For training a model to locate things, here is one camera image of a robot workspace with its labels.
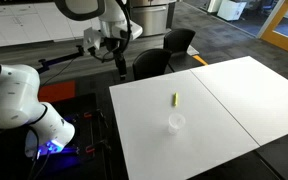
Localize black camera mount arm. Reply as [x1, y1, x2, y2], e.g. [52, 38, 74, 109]
[37, 44, 85, 74]

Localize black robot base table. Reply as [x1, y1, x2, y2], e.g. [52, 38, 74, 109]
[0, 92, 118, 180]

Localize red clamp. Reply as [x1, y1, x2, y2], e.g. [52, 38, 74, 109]
[85, 144, 97, 154]

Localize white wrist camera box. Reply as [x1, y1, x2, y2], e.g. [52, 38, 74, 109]
[82, 27, 102, 54]

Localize black base cable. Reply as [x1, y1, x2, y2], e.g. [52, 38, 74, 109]
[25, 128, 53, 180]

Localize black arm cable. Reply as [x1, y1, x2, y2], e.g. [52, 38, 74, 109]
[93, 0, 132, 63]

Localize orange floor mat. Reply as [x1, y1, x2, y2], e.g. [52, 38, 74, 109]
[37, 79, 77, 103]

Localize yellow marker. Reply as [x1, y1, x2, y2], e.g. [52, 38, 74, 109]
[172, 92, 179, 108]

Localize large white box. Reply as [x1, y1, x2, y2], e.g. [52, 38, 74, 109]
[216, 0, 248, 22]

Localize orange door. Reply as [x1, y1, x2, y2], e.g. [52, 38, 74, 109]
[260, 0, 288, 56]

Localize clear plastic cup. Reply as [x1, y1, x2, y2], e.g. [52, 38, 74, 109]
[168, 112, 187, 135]

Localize white cabinets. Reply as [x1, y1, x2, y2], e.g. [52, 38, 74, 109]
[0, 1, 102, 49]

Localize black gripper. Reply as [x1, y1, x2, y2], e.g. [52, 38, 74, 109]
[104, 36, 129, 81]

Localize small white box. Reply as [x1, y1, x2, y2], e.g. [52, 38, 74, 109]
[206, 0, 222, 13]

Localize stainless steel appliance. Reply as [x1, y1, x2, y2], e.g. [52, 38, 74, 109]
[129, 0, 178, 37]

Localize black office chair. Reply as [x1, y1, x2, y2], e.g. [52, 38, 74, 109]
[132, 48, 173, 81]
[163, 28, 202, 73]

